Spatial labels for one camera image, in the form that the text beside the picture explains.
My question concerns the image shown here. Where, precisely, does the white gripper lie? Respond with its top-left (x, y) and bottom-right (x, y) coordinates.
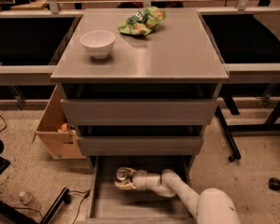
top-left (115, 167), bottom-right (148, 190)

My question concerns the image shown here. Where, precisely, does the green soda can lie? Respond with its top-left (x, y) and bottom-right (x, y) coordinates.
top-left (117, 167), bottom-right (131, 184)

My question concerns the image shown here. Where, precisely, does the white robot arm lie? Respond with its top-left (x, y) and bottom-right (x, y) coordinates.
top-left (115, 167), bottom-right (241, 224)

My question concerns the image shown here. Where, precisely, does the grey bottom drawer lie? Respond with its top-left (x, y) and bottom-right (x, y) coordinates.
top-left (77, 156), bottom-right (196, 224)

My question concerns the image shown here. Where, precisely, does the grey drawer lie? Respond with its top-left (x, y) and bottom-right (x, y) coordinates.
top-left (77, 156), bottom-right (196, 224)
top-left (61, 99), bottom-right (217, 125)
top-left (77, 136), bottom-right (203, 156)

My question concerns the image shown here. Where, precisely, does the grey middle drawer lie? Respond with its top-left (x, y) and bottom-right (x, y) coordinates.
top-left (77, 136), bottom-right (203, 156)

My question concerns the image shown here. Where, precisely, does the grey top drawer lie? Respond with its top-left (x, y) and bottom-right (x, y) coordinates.
top-left (61, 99), bottom-right (217, 125)

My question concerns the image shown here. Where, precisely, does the grey drawer cabinet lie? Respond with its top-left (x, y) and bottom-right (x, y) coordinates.
top-left (50, 7), bottom-right (230, 170)

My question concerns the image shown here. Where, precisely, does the cardboard box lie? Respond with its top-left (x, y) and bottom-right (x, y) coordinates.
top-left (35, 87), bottom-right (84, 159)

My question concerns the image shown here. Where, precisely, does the clear plastic bottle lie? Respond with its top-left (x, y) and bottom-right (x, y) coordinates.
top-left (19, 191), bottom-right (41, 211)

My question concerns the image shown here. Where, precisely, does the black chair base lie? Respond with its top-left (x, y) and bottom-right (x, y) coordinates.
top-left (0, 137), bottom-right (72, 224)

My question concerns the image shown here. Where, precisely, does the white ceramic bowl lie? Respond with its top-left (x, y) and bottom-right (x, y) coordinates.
top-left (80, 30), bottom-right (115, 59)

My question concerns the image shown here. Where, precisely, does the black caster wheel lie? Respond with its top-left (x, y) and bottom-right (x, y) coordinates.
top-left (268, 177), bottom-right (280, 190)

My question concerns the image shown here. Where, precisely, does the green chip bag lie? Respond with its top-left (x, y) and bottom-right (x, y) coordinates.
top-left (117, 7), bottom-right (166, 35)

